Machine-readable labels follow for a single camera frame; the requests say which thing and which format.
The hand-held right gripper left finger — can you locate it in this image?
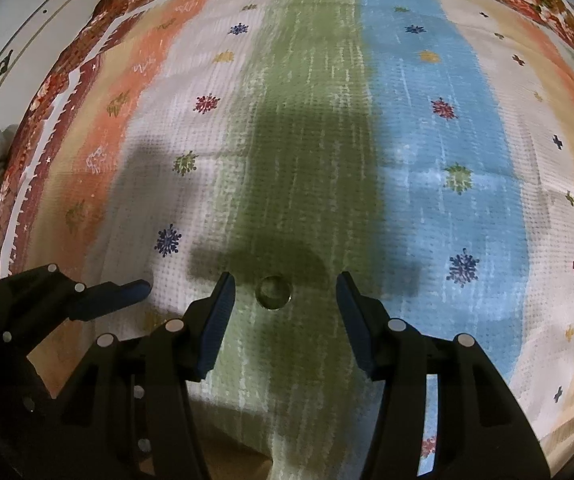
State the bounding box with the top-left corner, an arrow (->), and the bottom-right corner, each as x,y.
57,271 -> 237,480

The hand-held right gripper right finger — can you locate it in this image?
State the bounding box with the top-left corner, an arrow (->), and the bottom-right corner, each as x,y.
336,271 -> 552,480

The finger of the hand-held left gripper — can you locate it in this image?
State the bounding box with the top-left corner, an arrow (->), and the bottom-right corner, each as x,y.
0,263 -> 152,358

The small ring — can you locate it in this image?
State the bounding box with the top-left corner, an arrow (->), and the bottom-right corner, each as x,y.
255,275 -> 293,311

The striped patterned blanket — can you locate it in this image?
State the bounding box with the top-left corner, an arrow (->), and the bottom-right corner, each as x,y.
0,0 -> 574,480

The white headboard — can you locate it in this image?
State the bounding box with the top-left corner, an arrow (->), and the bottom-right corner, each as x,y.
0,0 -> 132,153

